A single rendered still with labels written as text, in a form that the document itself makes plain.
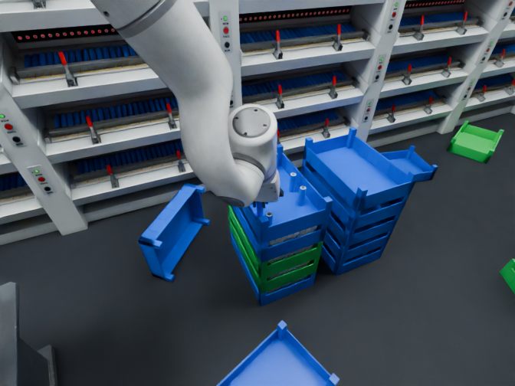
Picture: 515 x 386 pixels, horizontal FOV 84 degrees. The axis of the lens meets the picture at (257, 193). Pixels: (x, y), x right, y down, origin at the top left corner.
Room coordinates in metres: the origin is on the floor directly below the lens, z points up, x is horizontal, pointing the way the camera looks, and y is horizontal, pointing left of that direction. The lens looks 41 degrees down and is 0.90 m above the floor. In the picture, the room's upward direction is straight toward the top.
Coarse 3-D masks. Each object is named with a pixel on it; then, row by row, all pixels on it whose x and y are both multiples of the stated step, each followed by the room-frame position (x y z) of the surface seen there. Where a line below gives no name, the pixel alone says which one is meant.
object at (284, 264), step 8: (232, 208) 0.73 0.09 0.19; (232, 216) 0.69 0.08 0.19; (240, 224) 0.63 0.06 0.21; (240, 232) 0.62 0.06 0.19; (248, 240) 0.56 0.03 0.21; (248, 248) 0.55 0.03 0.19; (312, 248) 0.57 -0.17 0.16; (320, 248) 0.54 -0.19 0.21; (256, 256) 0.51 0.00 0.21; (296, 256) 0.51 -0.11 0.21; (304, 256) 0.52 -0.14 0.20; (312, 256) 0.53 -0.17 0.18; (256, 264) 0.49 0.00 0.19; (264, 264) 0.47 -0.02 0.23; (272, 264) 0.48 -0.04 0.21; (280, 264) 0.49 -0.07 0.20; (288, 264) 0.50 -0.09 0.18; (296, 264) 0.51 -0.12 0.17; (264, 272) 0.47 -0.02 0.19; (272, 272) 0.48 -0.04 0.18
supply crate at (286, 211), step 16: (288, 160) 0.76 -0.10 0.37; (288, 176) 0.74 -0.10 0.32; (288, 192) 0.66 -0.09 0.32; (256, 208) 0.59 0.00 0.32; (272, 208) 0.59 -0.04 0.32; (288, 208) 0.59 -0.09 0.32; (304, 208) 0.59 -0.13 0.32; (320, 208) 0.55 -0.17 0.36; (256, 224) 0.49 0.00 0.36; (272, 224) 0.53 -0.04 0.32; (288, 224) 0.49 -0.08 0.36; (304, 224) 0.51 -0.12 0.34
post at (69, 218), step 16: (0, 32) 0.97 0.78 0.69; (0, 48) 0.91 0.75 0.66; (0, 64) 0.85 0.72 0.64; (0, 80) 0.80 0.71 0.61; (0, 96) 0.79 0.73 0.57; (16, 112) 0.80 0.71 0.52; (32, 112) 0.89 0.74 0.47; (0, 128) 0.77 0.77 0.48; (32, 128) 0.82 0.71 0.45; (32, 144) 0.80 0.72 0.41; (16, 160) 0.77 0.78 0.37; (32, 160) 0.79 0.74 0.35; (48, 160) 0.80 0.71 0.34; (48, 176) 0.79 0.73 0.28; (64, 192) 0.80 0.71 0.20; (48, 208) 0.77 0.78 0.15; (64, 208) 0.79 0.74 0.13; (80, 208) 0.84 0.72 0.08; (64, 224) 0.78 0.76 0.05; (80, 224) 0.80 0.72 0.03
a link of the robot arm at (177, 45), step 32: (128, 32) 0.35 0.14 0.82; (160, 32) 0.35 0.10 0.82; (192, 32) 0.36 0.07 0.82; (160, 64) 0.35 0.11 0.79; (192, 64) 0.36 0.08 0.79; (224, 64) 0.39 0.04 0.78; (192, 96) 0.36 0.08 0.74; (224, 96) 0.37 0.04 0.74; (192, 128) 0.36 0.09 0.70; (224, 128) 0.35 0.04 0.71; (192, 160) 0.35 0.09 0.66; (224, 160) 0.33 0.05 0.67; (224, 192) 0.34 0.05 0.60; (256, 192) 0.36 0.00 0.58
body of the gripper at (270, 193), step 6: (276, 174) 0.48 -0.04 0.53; (276, 180) 0.47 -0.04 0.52; (264, 186) 0.46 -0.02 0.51; (270, 186) 0.46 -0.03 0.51; (276, 186) 0.47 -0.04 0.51; (264, 192) 0.48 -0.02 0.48; (270, 192) 0.48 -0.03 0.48; (276, 192) 0.48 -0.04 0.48; (258, 198) 0.49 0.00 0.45; (264, 198) 0.49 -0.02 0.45; (270, 198) 0.49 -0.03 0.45; (276, 198) 0.49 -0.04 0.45
